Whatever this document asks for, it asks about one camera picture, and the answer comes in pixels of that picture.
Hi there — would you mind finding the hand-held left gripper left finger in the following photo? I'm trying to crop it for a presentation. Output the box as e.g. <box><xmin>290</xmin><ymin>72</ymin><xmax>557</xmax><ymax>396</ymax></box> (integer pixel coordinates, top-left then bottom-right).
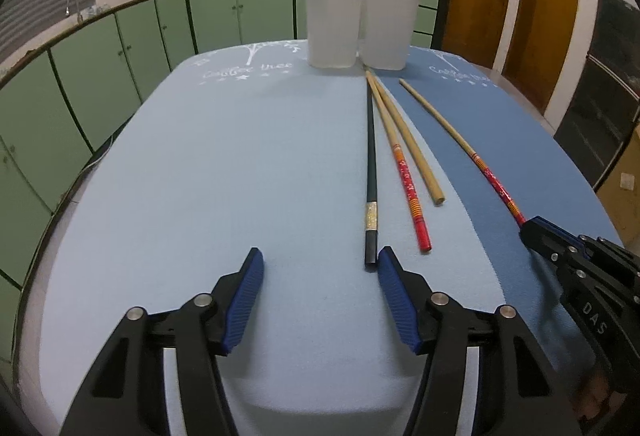
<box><xmin>59</xmin><ymin>247</ymin><xmax>265</xmax><ymax>436</ymax></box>

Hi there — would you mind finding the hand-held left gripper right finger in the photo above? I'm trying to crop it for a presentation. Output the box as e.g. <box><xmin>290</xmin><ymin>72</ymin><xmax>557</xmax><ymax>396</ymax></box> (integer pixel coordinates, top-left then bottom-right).
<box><xmin>377</xmin><ymin>245</ymin><xmax>583</xmax><ymax>436</ymax></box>

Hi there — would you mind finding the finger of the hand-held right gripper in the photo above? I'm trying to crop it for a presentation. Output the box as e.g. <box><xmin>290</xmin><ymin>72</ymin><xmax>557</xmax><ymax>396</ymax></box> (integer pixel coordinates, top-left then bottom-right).
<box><xmin>533</xmin><ymin>216</ymin><xmax>596</xmax><ymax>257</ymax></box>
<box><xmin>520</xmin><ymin>218</ymin><xmax>581</xmax><ymax>277</ymax></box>

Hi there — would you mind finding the black chopstick gold band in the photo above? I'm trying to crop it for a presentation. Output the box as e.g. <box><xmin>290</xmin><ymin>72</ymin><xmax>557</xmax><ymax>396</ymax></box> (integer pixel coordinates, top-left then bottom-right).
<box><xmin>364</xmin><ymin>75</ymin><xmax>379</xmax><ymax>266</ymax></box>

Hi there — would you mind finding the plain bamboo chopstick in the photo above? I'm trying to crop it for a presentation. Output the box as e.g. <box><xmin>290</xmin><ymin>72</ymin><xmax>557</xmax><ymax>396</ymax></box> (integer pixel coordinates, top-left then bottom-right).
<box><xmin>370</xmin><ymin>75</ymin><xmax>446</xmax><ymax>207</ymax></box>

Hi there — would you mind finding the white two-compartment utensil holder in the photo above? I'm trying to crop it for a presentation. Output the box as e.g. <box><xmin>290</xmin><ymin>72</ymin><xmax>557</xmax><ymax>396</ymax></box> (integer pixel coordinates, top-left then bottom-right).
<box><xmin>303</xmin><ymin>0</ymin><xmax>421</xmax><ymax>70</ymax></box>

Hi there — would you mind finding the person's right hand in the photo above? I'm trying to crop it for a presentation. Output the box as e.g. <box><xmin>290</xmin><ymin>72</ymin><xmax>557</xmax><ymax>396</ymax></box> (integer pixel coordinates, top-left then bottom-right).
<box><xmin>575</xmin><ymin>361</ymin><xmax>616</xmax><ymax>424</ymax></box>

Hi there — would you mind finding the dark blue table mat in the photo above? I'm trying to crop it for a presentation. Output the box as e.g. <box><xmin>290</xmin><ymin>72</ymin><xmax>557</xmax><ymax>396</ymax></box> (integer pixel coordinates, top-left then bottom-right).
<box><xmin>375</xmin><ymin>45</ymin><xmax>626</xmax><ymax>352</ymax></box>

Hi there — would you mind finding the light blue table mat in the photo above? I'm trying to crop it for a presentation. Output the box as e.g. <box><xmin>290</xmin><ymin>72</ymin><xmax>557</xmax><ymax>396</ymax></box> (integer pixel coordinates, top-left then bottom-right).
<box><xmin>37</xmin><ymin>38</ymin><xmax>506</xmax><ymax>436</ymax></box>

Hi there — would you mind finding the black glass-front cabinet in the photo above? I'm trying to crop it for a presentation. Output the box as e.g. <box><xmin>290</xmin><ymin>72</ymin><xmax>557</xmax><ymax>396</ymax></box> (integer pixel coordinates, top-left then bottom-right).
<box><xmin>552</xmin><ymin>0</ymin><xmax>640</xmax><ymax>189</ymax></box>

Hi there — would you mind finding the wooden door in recess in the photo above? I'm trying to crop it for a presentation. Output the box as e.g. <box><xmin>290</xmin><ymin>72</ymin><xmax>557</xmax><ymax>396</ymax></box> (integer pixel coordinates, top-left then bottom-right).
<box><xmin>501</xmin><ymin>0</ymin><xmax>581</xmax><ymax>117</ymax></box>

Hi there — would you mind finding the white floor cable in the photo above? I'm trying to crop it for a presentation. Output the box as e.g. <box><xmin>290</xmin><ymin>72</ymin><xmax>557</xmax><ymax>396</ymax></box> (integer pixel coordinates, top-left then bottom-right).
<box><xmin>75</xmin><ymin>131</ymin><xmax>121</xmax><ymax>177</ymax></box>

